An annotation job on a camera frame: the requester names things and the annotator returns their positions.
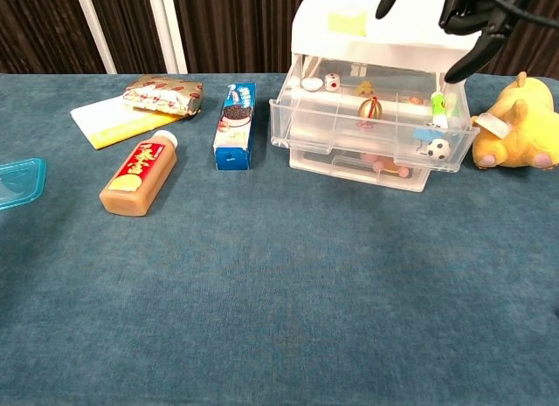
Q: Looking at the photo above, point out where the blue pink cookie box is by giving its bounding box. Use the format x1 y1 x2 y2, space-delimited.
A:
212 82 257 171

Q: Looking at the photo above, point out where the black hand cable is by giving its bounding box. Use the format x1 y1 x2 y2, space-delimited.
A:
479 0 559 30

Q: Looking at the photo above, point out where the white yellow booklet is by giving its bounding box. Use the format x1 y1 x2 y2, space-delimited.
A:
69 95 185 150

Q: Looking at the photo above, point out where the teal table cloth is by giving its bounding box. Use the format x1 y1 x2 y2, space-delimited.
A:
0 72 559 406

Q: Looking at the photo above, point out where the yellow plush toy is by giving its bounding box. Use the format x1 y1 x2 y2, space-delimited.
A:
470 72 559 170

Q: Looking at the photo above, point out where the clear drawer with small toys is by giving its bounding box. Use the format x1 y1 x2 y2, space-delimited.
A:
268 56 480 175

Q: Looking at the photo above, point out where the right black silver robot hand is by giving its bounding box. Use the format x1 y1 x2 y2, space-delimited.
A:
375 0 525 85

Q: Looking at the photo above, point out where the white plastic drawer cabinet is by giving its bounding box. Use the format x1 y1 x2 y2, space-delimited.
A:
287 0 481 193

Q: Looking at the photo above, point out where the gold red snack bag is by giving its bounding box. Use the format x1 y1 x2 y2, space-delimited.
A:
121 74 204 118

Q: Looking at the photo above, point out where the small soccer ball toy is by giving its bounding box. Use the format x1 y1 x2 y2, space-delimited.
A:
425 137 452 160

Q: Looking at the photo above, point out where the yellow sticky note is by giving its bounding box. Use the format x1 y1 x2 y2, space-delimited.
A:
327 10 369 37

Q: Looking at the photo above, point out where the clear drawer with pink items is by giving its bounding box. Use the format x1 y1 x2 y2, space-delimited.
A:
288 146 431 193

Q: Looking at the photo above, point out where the green white tube toy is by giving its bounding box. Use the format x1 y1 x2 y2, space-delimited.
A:
430 91 451 128

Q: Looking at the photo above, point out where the brown milk tea bottle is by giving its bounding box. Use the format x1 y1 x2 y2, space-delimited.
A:
99 129 179 217

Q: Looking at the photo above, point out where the thin white frame post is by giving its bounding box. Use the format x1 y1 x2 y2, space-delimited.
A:
72 0 118 74

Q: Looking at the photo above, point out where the blue clear plastic lid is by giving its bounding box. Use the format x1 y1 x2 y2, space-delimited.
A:
0 157 47 211

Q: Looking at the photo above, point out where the wide white frame post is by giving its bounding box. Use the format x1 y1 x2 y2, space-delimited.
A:
146 0 189 74

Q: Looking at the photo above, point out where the small golden bell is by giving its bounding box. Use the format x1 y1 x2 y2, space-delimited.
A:
355 95 386 130

